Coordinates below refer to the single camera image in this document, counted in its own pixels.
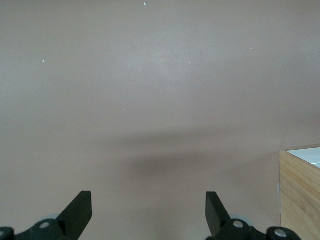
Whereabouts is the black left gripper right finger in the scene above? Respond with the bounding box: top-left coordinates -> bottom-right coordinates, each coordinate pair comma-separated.
205,191 -> 301,240

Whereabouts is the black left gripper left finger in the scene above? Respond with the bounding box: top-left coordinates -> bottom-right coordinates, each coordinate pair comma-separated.
0,191 -> 93,240

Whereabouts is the wooden drawer cabinet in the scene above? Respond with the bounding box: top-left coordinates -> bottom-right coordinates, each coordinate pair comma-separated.
279,147 -> 320,240

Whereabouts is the brown table cover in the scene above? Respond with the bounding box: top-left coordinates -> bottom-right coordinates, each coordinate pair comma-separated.
0,0 -> 320,240

